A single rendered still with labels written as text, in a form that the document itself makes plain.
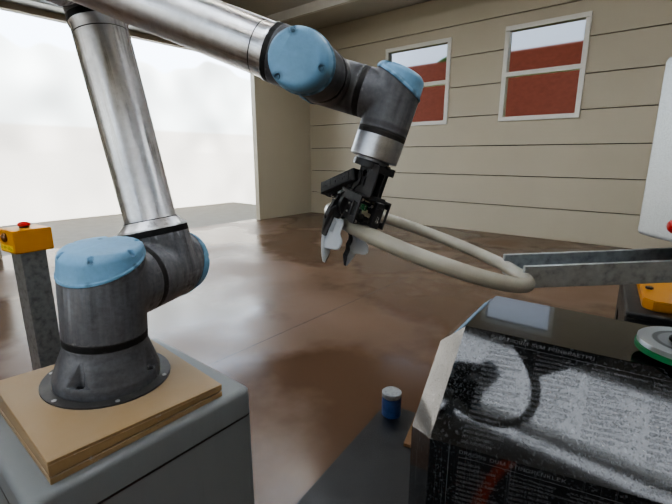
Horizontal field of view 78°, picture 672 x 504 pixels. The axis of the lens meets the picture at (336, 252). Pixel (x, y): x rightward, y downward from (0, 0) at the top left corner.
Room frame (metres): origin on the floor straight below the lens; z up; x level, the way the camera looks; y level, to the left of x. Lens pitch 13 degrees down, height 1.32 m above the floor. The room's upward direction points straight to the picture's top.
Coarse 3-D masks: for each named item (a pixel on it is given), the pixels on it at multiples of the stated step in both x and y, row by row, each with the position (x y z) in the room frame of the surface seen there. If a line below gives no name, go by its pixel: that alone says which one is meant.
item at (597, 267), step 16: (512, 256) 0.98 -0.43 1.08; (528, 256) 0.98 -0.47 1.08; (544, 256) 0.98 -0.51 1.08; (560, 256) 0.98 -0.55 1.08; (576, 256) 0.98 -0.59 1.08; (592, 256) 0.98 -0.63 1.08; (608, 256) 0.98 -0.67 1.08; (624, 256) 0.98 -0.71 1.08; (640, 256) 0.98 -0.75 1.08; (656, 256) 0.98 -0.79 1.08; (528, 272) 0.87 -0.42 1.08; (544, 272) 0.87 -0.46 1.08; (560, 272) 0.87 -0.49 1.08; (576, 272) 0.87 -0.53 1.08; (592, 272) 0.87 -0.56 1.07; (608, 272) 0.87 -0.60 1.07; (624, 272) 0.87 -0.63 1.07; (640, 272) 0.87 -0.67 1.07; (656, 272) 0.87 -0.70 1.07
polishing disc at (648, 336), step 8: (648, 328) 1.02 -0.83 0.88; (656, 328) 1.02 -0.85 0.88; (664, 328) 1.02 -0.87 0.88; (640, 336) 0.97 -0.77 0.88; (648, 336) 0.97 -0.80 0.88; (656, 336) 0.97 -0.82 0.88; (664, 336) 0.97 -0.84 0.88; (648, 344) 0.93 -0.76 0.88; (656, 344) 0.92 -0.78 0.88; (664, 344) 0.92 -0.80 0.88; (656, 352) 0.90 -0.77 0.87; (664, 352) 0.89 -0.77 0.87
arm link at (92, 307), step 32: (64, 256) 0.70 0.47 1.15; (96, 256) 0.70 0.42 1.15; (128, 256) 0.72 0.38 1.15; (64, 288) 0.68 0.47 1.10; (96, 288) 0.68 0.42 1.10; (128, 288) 0.72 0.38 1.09; (160, 288) 0.80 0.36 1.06; (64, 320) 0.69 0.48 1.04; (96, 320) 0.68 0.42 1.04; (128, 320) 0.71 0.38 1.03
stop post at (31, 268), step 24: (0, 240) 1.40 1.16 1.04; (24, 240) 1.37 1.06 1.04; (48, 240) 1.43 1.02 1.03; (24, 264) 1.37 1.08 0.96; (24, 288) 1.38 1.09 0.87; (48, 288) 1.42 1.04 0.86; (24, 312) 1.40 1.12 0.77; (48, 312) 1.41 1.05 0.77; (48, 336) 1.40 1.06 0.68; (48, 360) 1.39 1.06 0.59
